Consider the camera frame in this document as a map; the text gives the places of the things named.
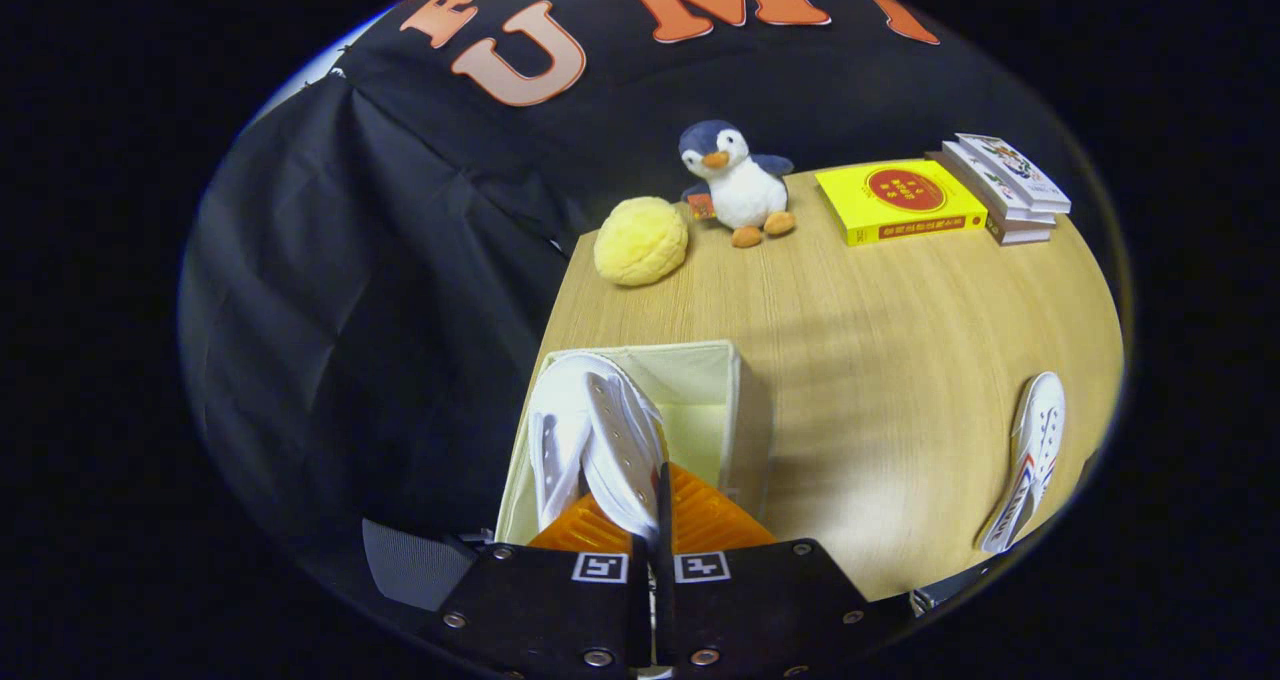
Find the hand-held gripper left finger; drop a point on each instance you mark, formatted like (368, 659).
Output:
(550, 615)

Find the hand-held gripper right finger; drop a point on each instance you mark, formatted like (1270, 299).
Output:
(760, 610)

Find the white canvas shoe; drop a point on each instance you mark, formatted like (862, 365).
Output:
(1035, 440)
(610, 440)

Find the beige fabric storage box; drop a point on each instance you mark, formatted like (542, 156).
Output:
(700, 390)

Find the yellow round plush bun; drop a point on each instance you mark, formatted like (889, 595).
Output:
(640, 242)

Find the yellow book with red circle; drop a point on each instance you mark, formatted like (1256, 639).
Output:
(860, 210)

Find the penguin plush toy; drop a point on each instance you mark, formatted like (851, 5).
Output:
(745, 195)

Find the white book with floral cover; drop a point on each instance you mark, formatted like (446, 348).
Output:
(1020, 175)

